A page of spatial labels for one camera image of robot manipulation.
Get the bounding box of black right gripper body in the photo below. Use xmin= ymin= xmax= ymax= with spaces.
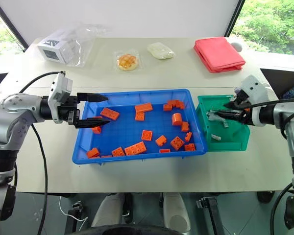
xmin=235 ymin=94 xmax=252 ymax=124

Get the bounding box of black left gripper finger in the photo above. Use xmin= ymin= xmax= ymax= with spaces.
xmin=75 ymin=117 xmax=111 ymax=129
xmin=76 ymin=92 xmax=109 ymax=103

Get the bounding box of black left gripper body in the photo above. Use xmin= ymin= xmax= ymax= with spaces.
xmin=58 ymin=95 xmax=81 ymax=126

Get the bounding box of green plastic bin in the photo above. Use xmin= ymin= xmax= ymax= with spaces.
xmin=195 ymin=94 xmax=251 ymax=152

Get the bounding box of blue plastic bin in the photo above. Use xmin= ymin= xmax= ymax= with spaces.
xmin=72 ymin=88 xmax=209 ymax=165

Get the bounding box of orange long toy brick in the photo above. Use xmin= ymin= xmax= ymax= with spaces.
xmin=99 ymin=107 xmax=120 ymax=121
xmin=123 ymin=141 xmax=147 ymax=156
xmin=134 ymin=102 xmax=154 ymax=114

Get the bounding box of packaged round golden bread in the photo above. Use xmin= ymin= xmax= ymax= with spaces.
xmin=113 ymin=50 xmax=145 ymax=72

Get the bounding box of clear plastic bag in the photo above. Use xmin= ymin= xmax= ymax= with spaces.
xmin=61 ymin=22 xmax=110 ymax=68

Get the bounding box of red folded cloth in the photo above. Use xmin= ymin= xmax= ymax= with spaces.
xmin=193 ymin=37 xmax=246 ymax=74

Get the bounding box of orange stepped toy brick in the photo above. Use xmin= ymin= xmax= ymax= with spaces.
xmin=167 ymin=99 xmax=186 ymax=110

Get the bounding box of orange rounded toy brick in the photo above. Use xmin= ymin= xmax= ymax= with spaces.
xmin=171 ymin=112 xmax=183 ymax=127

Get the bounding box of white cardboard box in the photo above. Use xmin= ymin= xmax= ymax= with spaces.
xmin=37 ymin=30 xmax=74 ymax=62

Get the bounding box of packaged white bun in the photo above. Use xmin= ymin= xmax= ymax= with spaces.
xmin=147 ymin=42 xmax=175 ymax=60

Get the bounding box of white rounded robot leg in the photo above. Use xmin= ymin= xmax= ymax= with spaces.
xmin=162 ymin=192 xmax=192 ymax=234
xmin=91 ymin=193 xmax=126 ymax=228

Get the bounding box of black caster wheel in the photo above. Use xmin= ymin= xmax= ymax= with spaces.
xmin=256 ymin=190 xmax=275 ymax=204

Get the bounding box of black metal stand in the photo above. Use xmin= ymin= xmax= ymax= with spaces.
xmin=196 ymin=195 xmax=226 ymax=235

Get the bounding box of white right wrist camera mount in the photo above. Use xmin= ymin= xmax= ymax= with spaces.
xmin=239 ymin=74 xmax=272 ymax=127

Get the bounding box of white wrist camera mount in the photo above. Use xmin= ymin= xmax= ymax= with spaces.
xmin=48 ymin=72 xmax=74 ymax=123
xmin=239 ymin=74 xmax=272 ymax=127

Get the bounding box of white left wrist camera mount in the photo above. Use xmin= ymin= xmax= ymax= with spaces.
xmin=48 ymin=72 xmax=74 ymax=123

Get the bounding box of black window frame bar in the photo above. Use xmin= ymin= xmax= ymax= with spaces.
xmin=0 ymin=0 xmax=30 ymax=52
xmin=223 ymin=0 xmax=246 ymax=38

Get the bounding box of white thin floor cable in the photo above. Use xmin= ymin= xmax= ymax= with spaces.
xmin=58 ymin=195 xmax=89 ymax=225

